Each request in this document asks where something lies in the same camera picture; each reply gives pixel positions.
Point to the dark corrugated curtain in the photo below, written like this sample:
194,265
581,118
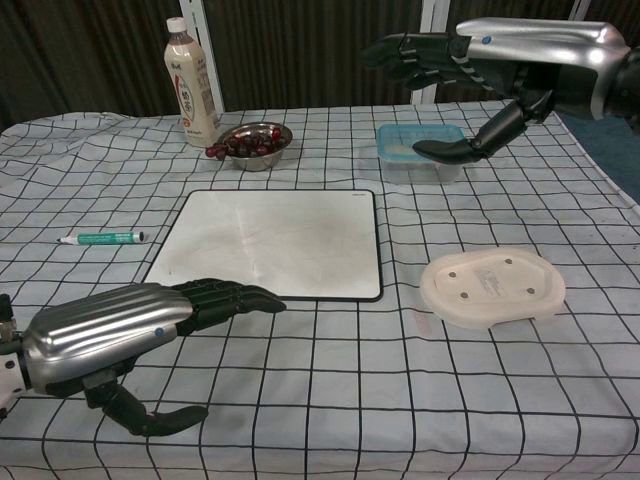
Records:
310,50

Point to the white perforated metal rail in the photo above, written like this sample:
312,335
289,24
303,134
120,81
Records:
200,20

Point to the red cherries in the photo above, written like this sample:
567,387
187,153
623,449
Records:
247,142

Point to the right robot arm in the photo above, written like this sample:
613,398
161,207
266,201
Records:
624,85

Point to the steel bowl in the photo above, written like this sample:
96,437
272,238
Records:
260,152

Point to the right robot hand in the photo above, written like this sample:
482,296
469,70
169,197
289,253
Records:
525,47

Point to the checkered tablecloth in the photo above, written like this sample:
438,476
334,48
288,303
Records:
320,375

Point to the white drawing board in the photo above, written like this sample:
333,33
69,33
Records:
270,245

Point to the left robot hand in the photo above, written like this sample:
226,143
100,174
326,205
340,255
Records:
100,327

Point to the cream plastic eraser base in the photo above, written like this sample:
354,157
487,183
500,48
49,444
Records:
492,287

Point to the green whiteboard marker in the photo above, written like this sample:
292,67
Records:
102,238

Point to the blue lidded plastic container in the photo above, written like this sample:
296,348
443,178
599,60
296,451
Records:
417,155

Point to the milk tea bottle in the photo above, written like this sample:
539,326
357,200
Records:
192,85

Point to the white metal frame post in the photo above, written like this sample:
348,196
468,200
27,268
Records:
575,10
427,75

